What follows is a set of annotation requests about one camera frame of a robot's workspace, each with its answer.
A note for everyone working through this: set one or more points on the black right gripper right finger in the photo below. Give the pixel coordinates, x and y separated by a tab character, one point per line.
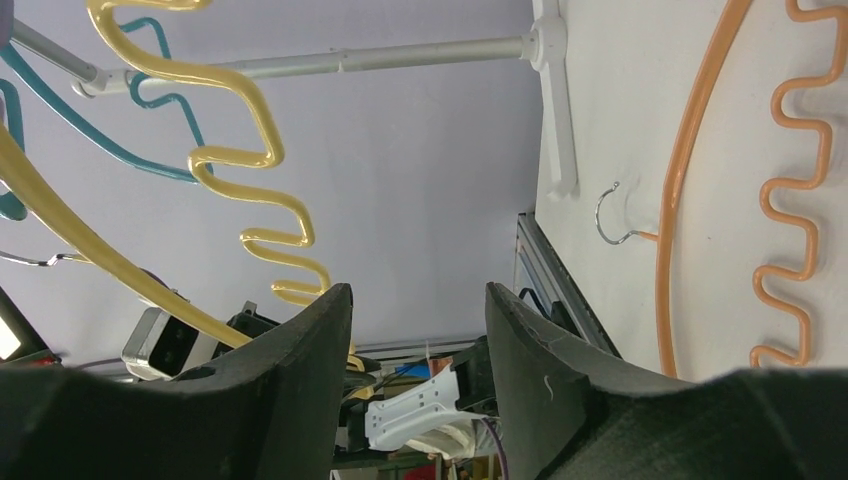
572	411

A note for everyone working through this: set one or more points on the yellow wavy hanger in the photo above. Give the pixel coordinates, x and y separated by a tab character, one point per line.
22	179

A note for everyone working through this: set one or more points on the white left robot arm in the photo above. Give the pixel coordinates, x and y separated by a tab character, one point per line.
434	405

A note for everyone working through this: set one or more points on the white clothes rack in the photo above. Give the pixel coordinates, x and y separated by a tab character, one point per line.
544	47

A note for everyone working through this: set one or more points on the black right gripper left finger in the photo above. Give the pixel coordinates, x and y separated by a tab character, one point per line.
266	410

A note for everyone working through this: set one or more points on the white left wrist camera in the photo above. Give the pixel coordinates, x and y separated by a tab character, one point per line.
161	347

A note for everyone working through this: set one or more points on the orange wavy hanger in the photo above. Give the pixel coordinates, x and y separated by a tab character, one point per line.
717	50

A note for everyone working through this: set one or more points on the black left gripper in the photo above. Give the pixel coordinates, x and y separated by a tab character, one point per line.
250	323

